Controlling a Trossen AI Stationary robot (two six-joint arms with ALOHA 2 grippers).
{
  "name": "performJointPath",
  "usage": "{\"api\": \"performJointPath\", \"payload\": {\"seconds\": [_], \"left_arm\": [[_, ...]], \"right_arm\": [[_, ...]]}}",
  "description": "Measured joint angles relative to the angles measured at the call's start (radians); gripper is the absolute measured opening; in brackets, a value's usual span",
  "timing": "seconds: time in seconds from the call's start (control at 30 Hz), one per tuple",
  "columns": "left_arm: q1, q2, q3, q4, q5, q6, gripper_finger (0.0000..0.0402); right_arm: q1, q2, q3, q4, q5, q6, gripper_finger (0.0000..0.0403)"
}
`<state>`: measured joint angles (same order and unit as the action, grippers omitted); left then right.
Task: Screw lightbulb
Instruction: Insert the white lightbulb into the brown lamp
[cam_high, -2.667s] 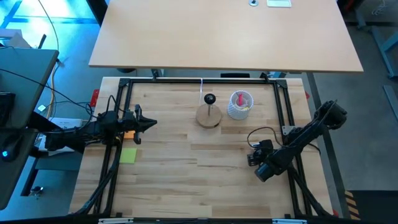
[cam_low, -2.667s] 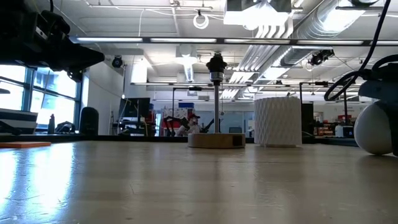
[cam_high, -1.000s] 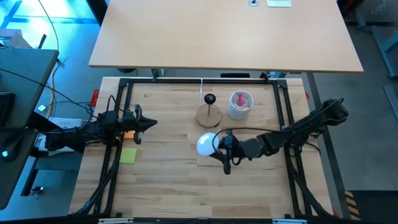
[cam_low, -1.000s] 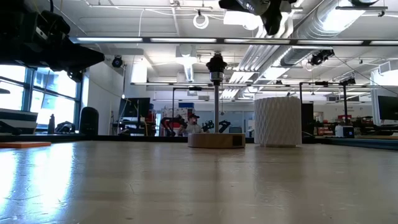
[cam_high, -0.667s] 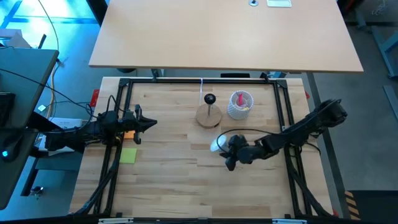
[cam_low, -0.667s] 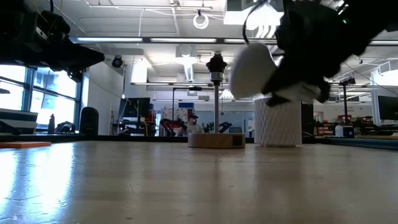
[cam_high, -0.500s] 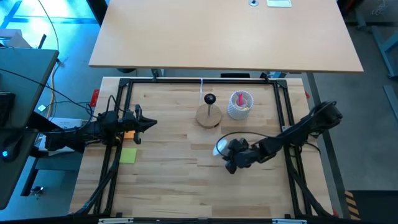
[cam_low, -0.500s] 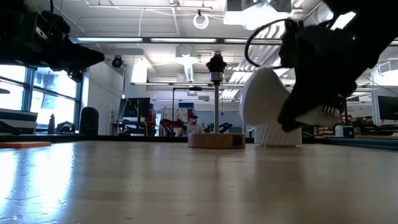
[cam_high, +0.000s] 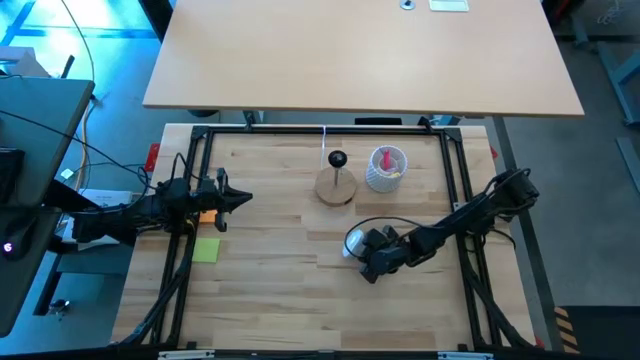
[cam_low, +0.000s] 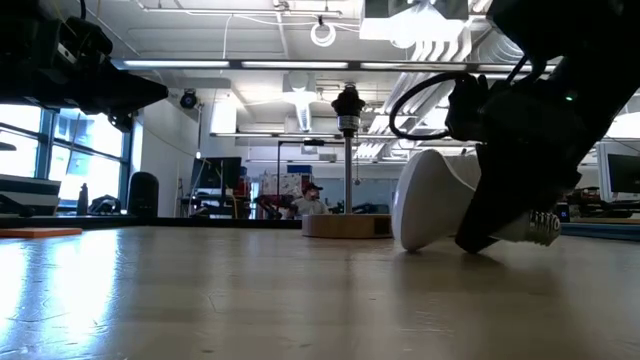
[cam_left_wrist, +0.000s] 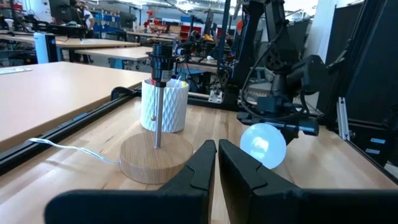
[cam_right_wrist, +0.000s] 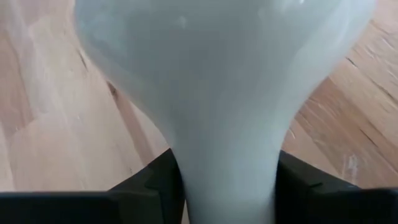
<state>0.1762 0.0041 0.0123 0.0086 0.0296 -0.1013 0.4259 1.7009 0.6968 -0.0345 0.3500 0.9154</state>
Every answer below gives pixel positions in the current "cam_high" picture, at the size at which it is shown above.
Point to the black aluminium table frame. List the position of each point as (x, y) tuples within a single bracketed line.
[(350, 130)]

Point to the black computer mouse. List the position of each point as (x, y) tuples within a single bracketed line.
[(15, 240)]

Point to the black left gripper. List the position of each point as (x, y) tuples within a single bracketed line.
[(221, 200)]

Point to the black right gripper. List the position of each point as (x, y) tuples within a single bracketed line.
[(390, 257)]

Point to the black floor mat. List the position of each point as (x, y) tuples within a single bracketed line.
[(610, 332)]

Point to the grey desk grommet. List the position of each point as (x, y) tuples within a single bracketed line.
[(407, 4)]

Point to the small metal object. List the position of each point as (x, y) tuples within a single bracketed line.
[(59, 306)]

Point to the orange sticky note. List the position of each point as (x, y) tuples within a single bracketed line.
[(207, 217)]

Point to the wooden-base lamp stand black socket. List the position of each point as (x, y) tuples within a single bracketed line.
[(336, 192)]

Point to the green sticky note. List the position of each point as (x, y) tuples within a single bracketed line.
[(206, 250)]

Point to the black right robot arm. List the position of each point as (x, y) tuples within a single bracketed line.
[(475, 212)]

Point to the white light bulb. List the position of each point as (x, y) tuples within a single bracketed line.
[(353, 242)]

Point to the white box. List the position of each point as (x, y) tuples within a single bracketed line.
[(107, 197)]

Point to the white textured cup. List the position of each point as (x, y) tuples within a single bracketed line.
[(380, 182)]

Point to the pink stick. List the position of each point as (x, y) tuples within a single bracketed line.
[(386, 160)]

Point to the blue table leg frame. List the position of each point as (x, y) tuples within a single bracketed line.
[(620, 75)]

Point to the light wood desk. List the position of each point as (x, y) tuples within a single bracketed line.
[(350, 55)]

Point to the white pad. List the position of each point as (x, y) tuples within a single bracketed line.
[(448, 4)]

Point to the cardboard sheet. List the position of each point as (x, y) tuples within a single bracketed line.
[(22, 62)]

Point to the small yellow item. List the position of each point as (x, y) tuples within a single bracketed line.
[(395, 175)]

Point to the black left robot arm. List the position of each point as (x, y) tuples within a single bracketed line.
[(125, 212)]

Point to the grey side desk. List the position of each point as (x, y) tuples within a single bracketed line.
[(35, 130)]

